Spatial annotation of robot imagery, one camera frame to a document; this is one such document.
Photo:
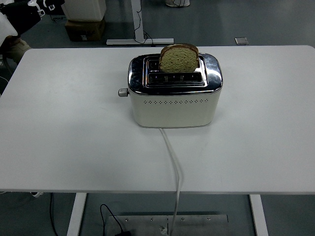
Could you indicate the small white black object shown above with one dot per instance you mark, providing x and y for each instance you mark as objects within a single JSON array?
[{"x": 37, "y": 194}]

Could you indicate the grey toaster lever knob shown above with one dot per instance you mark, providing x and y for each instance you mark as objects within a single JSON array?
[{"x": 122, "y": 92}]

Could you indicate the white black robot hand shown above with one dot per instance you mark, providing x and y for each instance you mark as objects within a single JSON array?
[{"x": 24, "y": 18}]

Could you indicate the brown cardboard box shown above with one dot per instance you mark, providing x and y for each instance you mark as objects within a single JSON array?
[{"x": 85, "y": 30}]

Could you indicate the white desk leg with foot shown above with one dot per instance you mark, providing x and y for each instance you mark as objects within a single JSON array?
[{"x": 137, "y": 22}]

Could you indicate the person's feet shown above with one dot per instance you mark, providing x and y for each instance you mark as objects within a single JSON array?
[{"x": 177, "y": 2}]

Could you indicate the grey floor socket plate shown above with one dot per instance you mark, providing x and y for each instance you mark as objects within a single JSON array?
[{"x": 241, "y": 40}]

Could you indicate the grey metal plate with screws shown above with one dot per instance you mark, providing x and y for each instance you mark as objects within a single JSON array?
[{"x": 201, "y": 225}]

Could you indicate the brown bread slice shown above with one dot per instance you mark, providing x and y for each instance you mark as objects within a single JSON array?
[{"x": 178, "y": 61}]

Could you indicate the white table leg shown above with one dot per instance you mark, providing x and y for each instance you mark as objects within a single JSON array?
[
  {"x": 76, "y": 214},
  {"x": 258, "y": 216}
]

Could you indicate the white plastic container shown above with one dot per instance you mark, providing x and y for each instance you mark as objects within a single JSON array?
[{"x": 85, "y": 9}]

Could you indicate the cream toaster with chrome top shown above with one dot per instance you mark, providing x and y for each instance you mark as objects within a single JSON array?
[{"x": 172, "y": 113}]

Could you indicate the beige padded object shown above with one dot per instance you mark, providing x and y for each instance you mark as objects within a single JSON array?
[{"x": 18, "y": 49}]

